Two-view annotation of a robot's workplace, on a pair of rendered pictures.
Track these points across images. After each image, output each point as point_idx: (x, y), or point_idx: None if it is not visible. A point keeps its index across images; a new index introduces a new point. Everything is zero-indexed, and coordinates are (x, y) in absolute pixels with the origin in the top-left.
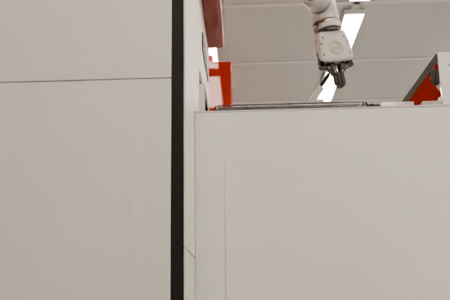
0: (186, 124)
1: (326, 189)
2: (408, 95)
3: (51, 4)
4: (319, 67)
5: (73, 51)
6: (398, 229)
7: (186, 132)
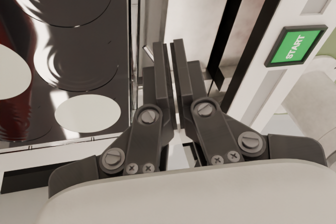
0: (1, 176)
1: None
2: (223, 111)
3: None
4: (50, 191)
5: None
6: None
7: (2, 172)
